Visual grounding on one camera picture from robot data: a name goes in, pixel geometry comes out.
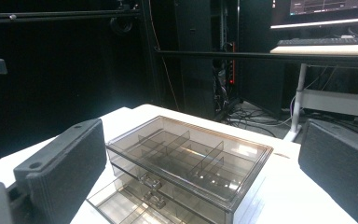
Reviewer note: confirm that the computer monitor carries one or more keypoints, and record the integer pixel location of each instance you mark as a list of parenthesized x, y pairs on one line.
[(323, 12)]

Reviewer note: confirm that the black keyboard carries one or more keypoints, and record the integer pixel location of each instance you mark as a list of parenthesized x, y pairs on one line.
[(320, 41)]

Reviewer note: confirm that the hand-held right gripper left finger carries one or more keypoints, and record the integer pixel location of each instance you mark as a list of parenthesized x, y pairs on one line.
[(65, 168)]

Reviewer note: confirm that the power strip with red light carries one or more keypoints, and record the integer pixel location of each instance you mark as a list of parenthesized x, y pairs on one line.
[(232, 62)]

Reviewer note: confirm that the long black horizontal bar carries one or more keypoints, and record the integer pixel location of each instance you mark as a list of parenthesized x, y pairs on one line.
[(230, 56)]

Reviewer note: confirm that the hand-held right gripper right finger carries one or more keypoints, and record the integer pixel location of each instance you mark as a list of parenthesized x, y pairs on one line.
[(341, 168)]

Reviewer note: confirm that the smoky clear drawer organizer box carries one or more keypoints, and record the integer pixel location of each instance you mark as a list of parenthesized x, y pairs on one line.
[(199, 155)]

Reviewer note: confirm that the white desk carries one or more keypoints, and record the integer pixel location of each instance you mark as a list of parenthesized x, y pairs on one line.
[(323, 50)]

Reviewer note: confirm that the clear plastic drawer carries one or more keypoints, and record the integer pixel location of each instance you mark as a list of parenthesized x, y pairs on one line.
[(121, 205)]

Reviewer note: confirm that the black horizontal rail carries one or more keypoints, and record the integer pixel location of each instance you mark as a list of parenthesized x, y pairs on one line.
[(59, 16)]

